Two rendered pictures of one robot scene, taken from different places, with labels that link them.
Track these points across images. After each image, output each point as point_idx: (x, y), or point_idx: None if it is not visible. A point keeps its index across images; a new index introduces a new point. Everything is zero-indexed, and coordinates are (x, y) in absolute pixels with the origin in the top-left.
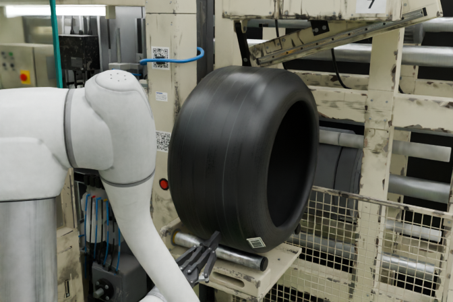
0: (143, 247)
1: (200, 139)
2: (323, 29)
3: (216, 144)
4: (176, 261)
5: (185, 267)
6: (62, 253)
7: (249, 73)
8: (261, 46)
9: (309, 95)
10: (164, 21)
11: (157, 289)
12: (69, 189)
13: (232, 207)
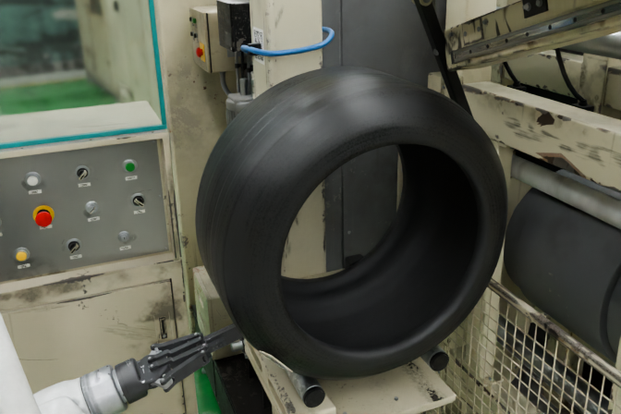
0: None
1: (212, 183)
2: (539, 7)
3: (217, 195)
4: (160, 346)
5: (156, 359)
6: (154, 285)
7: (319, 86)
8: (458, 30)
9: (446, 135)
10: None
11: (91, 374)
12: (169, 207)
13: (225, 298)
